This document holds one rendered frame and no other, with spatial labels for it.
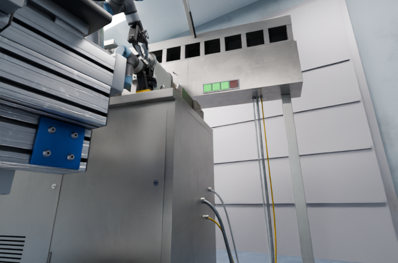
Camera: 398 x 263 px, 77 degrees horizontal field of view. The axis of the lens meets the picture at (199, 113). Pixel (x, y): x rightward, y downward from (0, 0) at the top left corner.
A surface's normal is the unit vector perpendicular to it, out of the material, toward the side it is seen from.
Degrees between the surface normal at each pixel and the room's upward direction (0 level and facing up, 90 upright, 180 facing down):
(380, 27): 90
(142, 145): 90
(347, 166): 90
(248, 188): 90
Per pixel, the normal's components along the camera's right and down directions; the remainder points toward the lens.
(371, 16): -0.53, -0.29
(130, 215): -0.30, -0.32
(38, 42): 0.85, -0.18
